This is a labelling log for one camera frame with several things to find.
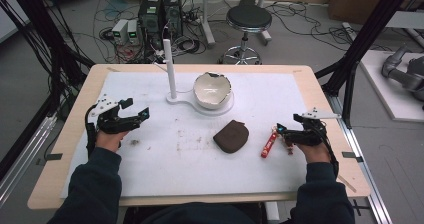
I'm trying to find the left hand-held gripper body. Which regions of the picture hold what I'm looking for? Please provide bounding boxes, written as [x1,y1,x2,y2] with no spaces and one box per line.
[87,94,141,135]

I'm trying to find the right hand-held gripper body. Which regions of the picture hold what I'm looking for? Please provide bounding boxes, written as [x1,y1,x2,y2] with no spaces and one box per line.
[283,107,342,148]

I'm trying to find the person's left hand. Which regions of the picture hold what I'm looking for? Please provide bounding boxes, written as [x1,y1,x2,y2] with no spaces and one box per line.
[95,129,130,154]

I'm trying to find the person's right hand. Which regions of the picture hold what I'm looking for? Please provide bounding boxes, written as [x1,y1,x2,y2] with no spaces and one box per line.
[294,141,332,165]

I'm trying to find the white stand with pole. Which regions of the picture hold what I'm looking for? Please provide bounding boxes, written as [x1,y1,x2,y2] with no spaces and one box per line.
[153,38,236,117]

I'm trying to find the black tape piece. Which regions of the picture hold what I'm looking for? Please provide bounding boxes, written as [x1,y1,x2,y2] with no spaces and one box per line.
[44,152,64,162]
[341,151,364,163]

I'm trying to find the brown pouch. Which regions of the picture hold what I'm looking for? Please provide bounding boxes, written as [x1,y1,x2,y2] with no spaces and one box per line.
[212,119,250,155]

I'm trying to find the white table mat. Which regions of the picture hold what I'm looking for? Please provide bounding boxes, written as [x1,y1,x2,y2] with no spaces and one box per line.
[59,70,310,199]

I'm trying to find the broken white bowl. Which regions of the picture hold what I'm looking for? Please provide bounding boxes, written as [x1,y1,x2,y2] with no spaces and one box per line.
[192,71,233,111]

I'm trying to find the grey power supply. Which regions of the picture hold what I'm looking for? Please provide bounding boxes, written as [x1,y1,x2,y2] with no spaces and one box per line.
[111,18,130,46]
[126,19,140,46]

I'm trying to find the white floor board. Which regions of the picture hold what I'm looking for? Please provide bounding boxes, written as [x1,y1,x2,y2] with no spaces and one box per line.
[359,49,424,124]

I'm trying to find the black computer tower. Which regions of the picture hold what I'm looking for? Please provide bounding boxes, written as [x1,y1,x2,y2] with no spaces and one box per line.
[162,0,184,39]
[137,0,165,50]

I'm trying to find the white desk leg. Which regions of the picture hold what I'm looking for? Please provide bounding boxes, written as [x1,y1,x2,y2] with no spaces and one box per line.
[199,0,217,48]
[256,0,273,46]

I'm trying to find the black round stool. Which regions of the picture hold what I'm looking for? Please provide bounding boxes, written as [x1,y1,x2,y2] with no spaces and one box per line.
[217,3,274,66]

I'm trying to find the person's dark torso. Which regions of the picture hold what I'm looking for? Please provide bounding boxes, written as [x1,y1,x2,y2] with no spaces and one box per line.
[139,201,268,224]

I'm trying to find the cardboard box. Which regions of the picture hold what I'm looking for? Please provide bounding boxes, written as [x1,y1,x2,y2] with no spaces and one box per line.
[327,0,392,26]

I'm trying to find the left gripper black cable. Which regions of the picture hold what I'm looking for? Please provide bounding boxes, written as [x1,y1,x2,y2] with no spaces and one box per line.
[84,104,98,159]

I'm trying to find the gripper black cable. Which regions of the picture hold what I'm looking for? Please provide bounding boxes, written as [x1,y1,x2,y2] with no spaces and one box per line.
[84,104,98,159]
[318,125,341,179]

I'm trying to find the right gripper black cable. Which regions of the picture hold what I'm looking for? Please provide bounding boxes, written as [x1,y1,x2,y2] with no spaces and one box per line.
[318,125,341,179]

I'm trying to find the aluminium rail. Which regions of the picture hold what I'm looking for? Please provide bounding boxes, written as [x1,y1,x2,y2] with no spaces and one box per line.
[327,93,395,224]
[0,114,58,207]

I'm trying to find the tangled floor cables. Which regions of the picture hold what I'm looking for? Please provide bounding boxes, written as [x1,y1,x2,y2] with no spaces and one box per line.
[89,0,141,63]

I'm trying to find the black floor cables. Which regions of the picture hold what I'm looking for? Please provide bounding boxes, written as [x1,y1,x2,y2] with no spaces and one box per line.
[266,0,394,52]

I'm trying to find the black metal frame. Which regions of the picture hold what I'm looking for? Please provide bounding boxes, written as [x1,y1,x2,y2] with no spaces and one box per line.
[0,0,97,182]
[314,0,418,129]

